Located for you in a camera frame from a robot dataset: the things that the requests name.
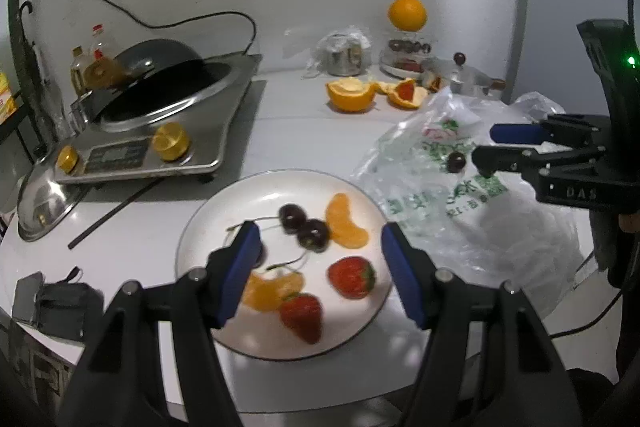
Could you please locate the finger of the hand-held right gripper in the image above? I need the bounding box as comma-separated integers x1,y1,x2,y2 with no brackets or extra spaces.
471,144,608,188
489,114,608,148

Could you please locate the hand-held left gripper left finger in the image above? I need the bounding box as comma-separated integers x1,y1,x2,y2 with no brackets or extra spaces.
59,221,262,427

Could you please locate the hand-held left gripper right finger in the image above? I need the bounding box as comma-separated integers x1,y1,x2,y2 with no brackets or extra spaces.
380,222,583,427

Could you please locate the peeled orange segment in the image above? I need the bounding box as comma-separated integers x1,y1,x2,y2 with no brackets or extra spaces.
241,271,306,312
325,193,371,250

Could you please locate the red strawberry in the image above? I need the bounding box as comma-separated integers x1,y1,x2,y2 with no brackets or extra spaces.
326,257,377,300
278,293,323,345

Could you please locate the white plate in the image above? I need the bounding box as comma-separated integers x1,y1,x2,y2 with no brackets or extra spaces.
175,169,396,362

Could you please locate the clear printed plastic bag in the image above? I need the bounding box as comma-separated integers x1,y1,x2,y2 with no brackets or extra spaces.
350,87,583,308

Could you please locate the steel pot with brown knob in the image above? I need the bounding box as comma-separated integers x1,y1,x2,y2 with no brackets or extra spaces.
422,52,507,96

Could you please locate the orange peel with red flesh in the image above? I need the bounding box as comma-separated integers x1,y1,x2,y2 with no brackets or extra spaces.
377,78,428,110

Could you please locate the steel induction cooker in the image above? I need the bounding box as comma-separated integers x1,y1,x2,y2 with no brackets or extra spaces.
52,54,263,185

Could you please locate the glass bowl of fruit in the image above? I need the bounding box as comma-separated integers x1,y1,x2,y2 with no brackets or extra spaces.
379,29,436,78

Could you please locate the row of small dark cherries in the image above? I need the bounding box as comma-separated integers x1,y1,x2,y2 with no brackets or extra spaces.
389,38,431,54

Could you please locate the black stick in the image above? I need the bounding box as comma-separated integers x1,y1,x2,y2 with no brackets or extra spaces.
67,179,161,250

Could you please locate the large gold knob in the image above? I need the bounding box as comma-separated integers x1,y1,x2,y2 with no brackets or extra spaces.
151,123,191,162

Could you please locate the whole orange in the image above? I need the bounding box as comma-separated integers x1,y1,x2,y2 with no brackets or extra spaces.
388,0,427,32

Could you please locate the cup-shaped orange peel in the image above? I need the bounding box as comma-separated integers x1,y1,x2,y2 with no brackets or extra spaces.
326,77,378,114

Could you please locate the black pouch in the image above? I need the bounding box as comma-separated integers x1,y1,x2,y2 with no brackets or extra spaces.
37,279,103,342

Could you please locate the steel cup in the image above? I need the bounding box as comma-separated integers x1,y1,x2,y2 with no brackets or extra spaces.
325,34,365,76

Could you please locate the small gold knob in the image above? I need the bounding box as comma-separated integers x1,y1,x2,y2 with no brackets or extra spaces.
56,146,80,172

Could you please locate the steel pot lid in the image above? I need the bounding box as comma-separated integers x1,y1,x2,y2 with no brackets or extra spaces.
17,162,86,243

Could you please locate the small clear plastic bag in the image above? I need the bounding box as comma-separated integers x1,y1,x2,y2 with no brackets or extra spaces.
305,26,373,80

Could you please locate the small grey box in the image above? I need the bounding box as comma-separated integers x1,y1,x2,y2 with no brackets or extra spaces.
12,272,46,328

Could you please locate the yellow cap oil bottle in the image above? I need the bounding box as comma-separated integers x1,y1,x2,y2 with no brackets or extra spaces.
70,47,93,98

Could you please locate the black metal rack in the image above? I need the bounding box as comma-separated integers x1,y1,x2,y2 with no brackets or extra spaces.
0,87,56,152

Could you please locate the red cap bottle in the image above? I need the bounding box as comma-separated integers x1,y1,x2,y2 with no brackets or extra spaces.
90,23,113,62

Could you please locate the yellow package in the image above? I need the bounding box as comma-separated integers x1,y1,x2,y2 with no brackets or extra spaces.
0,72,18,122

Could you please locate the dark vertical pipe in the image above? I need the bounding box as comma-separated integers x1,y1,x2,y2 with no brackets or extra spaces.
6,0,51,142

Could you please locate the thin black cable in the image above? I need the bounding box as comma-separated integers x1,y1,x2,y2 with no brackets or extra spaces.
550,252,626,340

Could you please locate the dark wok with wooden handle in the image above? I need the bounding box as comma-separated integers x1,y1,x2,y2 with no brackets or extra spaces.
84,38,206,90

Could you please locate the black power cable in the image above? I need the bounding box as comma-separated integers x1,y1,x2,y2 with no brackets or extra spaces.
60,0,258,58

